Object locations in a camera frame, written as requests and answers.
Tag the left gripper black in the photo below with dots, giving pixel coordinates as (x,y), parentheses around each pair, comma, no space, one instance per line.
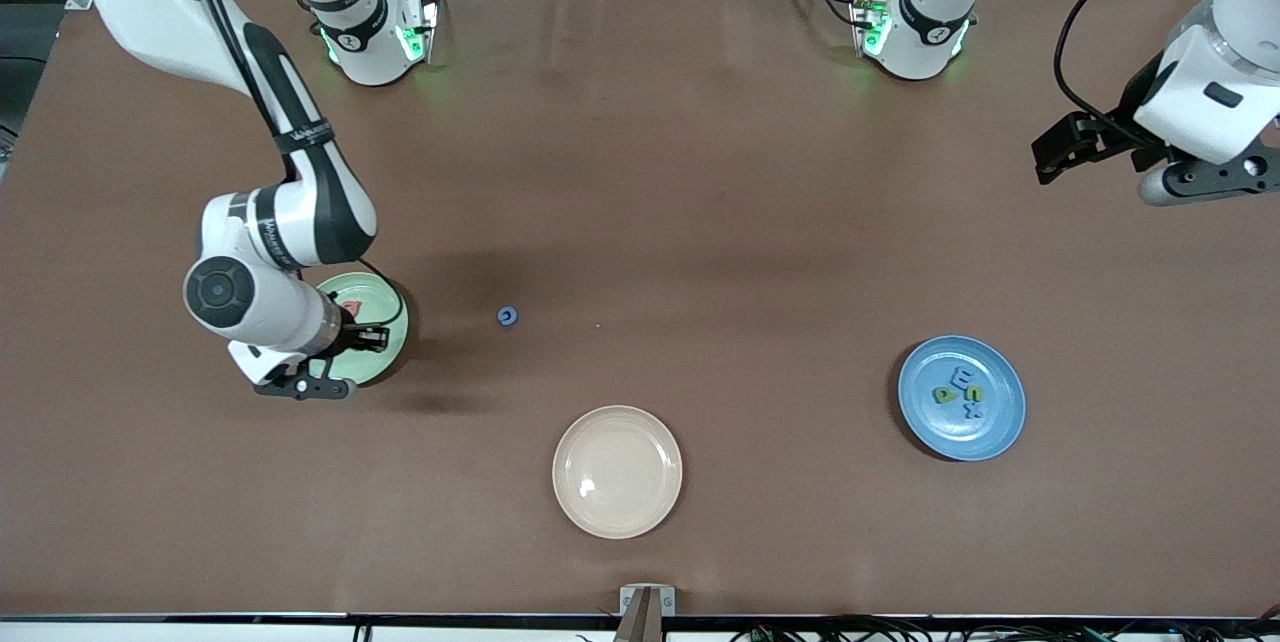
(1131,117)

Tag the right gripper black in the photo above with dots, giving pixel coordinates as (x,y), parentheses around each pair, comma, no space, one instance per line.
(347,330)

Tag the blue foam letter G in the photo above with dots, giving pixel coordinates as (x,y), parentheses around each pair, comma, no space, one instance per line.
(501,317)

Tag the blue foam letter m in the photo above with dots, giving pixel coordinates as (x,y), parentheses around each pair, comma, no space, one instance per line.
(966,378)

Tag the green foam letter p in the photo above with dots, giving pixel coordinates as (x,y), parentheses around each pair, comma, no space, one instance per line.
(943,395)

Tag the blue foam letter x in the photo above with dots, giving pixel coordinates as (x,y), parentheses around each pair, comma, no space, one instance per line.
(972,412)

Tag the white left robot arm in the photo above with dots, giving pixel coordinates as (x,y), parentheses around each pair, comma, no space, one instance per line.
(925,57)

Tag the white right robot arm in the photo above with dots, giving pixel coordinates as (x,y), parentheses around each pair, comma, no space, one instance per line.
(150,12)

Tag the green plate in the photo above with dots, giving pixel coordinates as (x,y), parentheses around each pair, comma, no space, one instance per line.
(390,307)

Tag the blue plate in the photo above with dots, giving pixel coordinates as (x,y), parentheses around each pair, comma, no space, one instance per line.
(1000,422)

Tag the beige plate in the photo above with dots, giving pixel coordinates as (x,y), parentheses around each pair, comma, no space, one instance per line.
(617,472)

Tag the large table cover mat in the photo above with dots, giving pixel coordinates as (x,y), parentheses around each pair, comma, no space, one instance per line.
(640,172)

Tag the metal base connector bracket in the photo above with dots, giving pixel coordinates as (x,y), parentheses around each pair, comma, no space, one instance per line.
(428,22)
(862,17)

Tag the small metal mounting bracket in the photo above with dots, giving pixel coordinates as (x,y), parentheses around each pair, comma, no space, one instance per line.
(627,594)

